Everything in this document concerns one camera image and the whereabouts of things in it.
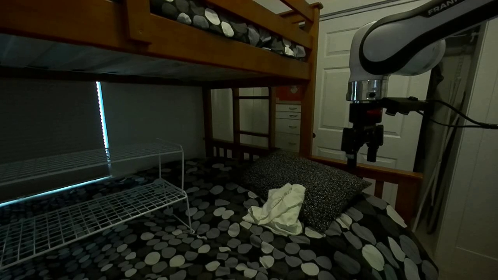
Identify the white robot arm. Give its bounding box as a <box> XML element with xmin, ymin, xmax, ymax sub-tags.
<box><xmin>341</xmin><ymin>0</ymin><xmax>498</xmax><ymax>170</ymax></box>

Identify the dark window blind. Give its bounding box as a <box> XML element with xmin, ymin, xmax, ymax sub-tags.
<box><xmin>0</xmin><ymin>78</ymin><xmax>109</xmax><ymax>202</ymax></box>

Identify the upper bunk spotted mattress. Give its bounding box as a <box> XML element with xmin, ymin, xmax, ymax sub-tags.
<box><xmin>149</xmin><ymin>0</ymin><xmax>306</xmax><ymax>59</ymax></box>

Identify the white wire rack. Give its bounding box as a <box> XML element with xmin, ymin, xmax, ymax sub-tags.
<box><xmin>0</xmin><ymin>143</ymin><xmax>188</xmax><ymax>269</ymax></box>

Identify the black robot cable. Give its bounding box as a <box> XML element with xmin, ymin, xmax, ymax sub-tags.
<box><xmin>386</xmin><ymin>95</ymin><xmax>498</xmax><ymax>131</ymax></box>

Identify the white panelled door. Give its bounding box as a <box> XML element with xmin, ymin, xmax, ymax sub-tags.
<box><xmin>313</xmin><ymin>0</ymin><xmax>429</xmax><ymax>171</ymax></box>

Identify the black white-dotted pillow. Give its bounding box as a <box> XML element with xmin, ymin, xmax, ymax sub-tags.
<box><xmin>235</xmin><ymin>151</ymin><xmax>369</xmax><ymax>232</ymax></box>

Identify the crumpled white cloth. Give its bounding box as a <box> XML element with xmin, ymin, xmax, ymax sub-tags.
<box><xmin>243</xmin><ymin>184</ymin><xmax>306</xmax><ymax>237</ymax></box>

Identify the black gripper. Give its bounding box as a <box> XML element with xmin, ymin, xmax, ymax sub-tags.
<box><xmin>341</xmin><ymin>98</ymin><xmax>387</xmax><ymax>170</ymax></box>

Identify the wooden bunk bed frame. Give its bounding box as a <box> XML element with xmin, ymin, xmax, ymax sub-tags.
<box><xmin>0</xmin><ymin>0</ymin><xmax>425</xmax><ymax>226</ymax></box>

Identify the black grey-spotted bed cover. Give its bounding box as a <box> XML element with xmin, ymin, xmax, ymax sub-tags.
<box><xmin>0</xmin><ymin>160</ymin><xmax>439</xmax><ymax>280</ymax></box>

